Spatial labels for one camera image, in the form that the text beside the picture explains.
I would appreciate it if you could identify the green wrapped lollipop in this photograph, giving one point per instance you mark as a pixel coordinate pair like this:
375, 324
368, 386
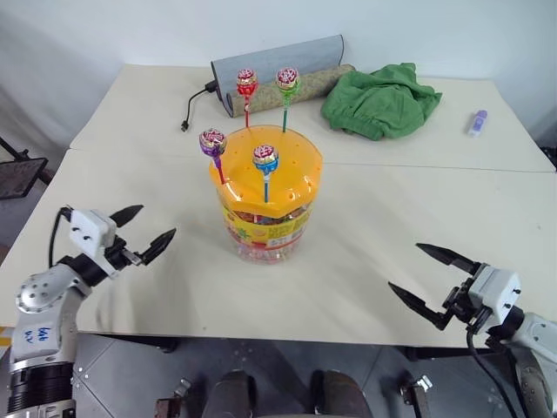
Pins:
287, 79

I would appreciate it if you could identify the grey rolled mat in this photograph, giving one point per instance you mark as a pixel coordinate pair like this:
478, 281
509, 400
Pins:
278, 61

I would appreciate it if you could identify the dark rounded shape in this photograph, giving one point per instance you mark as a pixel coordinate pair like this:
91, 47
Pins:
232, 394
341, 394

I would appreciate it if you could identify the purple wrapped lollipop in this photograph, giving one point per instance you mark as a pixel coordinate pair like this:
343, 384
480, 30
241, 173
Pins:
212, 142

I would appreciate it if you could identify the small white purple bottle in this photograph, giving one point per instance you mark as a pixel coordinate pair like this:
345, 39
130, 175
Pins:
477, 124

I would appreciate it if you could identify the blue wrapped lollipop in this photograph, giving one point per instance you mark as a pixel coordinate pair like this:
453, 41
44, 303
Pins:
265, 158

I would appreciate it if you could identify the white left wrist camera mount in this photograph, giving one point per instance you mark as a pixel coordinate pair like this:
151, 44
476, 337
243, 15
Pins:
91, 231

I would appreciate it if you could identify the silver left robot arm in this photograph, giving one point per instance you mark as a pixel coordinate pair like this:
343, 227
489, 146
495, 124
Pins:
39, 305

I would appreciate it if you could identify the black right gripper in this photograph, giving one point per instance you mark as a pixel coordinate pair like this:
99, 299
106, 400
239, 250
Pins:
463, 305

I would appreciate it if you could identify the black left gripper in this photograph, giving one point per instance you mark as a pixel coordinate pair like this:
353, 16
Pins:
123, 254

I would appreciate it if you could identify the metal table caster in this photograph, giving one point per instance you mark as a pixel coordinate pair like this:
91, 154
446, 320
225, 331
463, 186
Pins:
172, 400
418, 394

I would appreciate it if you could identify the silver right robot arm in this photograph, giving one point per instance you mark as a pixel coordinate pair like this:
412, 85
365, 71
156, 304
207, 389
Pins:
537, 348

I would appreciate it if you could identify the red wrapped lollipop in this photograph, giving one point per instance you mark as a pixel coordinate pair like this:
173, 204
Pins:
246, 82

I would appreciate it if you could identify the lollipop jar with orange lid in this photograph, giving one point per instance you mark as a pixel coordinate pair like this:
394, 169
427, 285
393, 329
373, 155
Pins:
265, 191

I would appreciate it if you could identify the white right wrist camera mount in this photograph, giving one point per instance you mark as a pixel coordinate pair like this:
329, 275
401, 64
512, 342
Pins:
496, 289

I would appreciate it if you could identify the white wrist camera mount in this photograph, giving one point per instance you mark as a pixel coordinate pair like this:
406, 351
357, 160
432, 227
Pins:
496, 289
91, 231

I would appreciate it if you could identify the black stand with mesh panel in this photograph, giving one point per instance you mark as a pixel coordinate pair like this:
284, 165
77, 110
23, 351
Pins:
17, 174

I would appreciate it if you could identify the crumpled green cloth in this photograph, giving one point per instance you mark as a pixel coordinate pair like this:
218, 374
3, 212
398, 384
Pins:
378, 102

